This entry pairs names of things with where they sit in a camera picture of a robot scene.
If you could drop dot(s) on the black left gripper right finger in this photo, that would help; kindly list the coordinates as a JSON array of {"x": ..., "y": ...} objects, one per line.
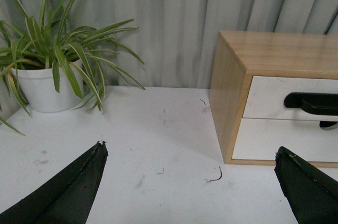
[{"x": 311, "y": 194}]

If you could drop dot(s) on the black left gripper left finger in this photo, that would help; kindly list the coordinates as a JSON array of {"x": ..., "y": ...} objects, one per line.
[{"x": 65, "y": 198}]

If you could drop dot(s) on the white lower drawer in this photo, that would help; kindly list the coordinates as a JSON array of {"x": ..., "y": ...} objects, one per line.
[{"x": 260, "y": 139}]

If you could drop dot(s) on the white drawer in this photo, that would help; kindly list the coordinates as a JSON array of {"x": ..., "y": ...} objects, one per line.
[
  {"x": 260, "y": 139},
  {"x": 266, "y": 97}
]

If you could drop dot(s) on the white upper drawer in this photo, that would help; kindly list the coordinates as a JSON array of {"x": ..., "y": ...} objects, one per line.
[{"x": 266, "y": 97}]

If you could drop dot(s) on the wooden drawer cabinet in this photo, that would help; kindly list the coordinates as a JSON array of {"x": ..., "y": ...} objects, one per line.
[{"x": 240, "y": 56}]

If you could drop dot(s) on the white plant pot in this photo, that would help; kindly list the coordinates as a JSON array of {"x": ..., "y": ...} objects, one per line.
[{"x": 38, "y": 88}]

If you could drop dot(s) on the green spider plant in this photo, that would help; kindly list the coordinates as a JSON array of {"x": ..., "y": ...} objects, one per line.
[{"x": 46, "y": 42}]

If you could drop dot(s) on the grey pleated curtain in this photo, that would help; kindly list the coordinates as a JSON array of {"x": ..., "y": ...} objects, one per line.
[{"x": 176, "y": 39}]

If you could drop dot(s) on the black lower drawer handle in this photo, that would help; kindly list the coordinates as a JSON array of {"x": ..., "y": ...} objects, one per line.
[{"x": 328, "y": 125}]

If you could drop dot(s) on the black drawer handle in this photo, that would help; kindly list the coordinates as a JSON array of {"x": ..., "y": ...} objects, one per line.
[
  {"x": 312, "y": 103},
  {"x": 328, "y": 125}
]

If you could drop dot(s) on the black upper drawer handle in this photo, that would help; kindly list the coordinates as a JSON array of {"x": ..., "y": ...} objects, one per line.
[{"x": 312, "y": 103}]

